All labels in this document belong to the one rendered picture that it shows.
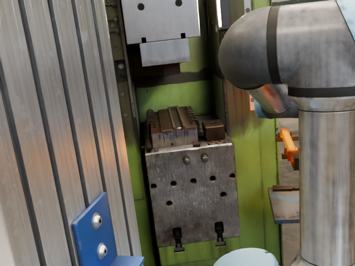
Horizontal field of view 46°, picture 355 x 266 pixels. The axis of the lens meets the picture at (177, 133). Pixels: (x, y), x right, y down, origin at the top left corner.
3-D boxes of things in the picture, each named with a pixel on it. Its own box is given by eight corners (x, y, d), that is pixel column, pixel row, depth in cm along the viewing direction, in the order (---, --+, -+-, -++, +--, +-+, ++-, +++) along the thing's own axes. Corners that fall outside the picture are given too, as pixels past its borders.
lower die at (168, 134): (198, 143, 181) (196, 124, 178) (152, 148, 180) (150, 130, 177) (188, 120, 221) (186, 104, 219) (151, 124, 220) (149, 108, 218)
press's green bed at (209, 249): (245, 321, 201) (240, 236, 188) (169, 332, 199) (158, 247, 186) (224, 257, 254) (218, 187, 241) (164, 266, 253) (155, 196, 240)
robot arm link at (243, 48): (190, 75, 61) (259, 129, 105) (264, 71, 57) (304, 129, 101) (195, 0, 62) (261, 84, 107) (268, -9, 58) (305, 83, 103)
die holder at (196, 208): (240, 236, 188) (234, 142, 176) (157, 247, 186) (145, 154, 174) (218, 187, 242) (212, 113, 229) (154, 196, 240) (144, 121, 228)
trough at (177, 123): (185, 129, 179) (185, 125, 178) (173, 130, 178) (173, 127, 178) (177, 108, 219) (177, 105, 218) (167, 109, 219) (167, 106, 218)
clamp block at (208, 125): (225, 139, 181) (224, 125, 179) (206, 142, 181) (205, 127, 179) (221, 132, 193) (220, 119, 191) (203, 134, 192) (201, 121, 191)
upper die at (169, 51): (190, 61, 171) (188, 37, 168) (142, 67, 170) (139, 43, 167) (181, 53, 211) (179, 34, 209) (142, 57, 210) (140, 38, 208)
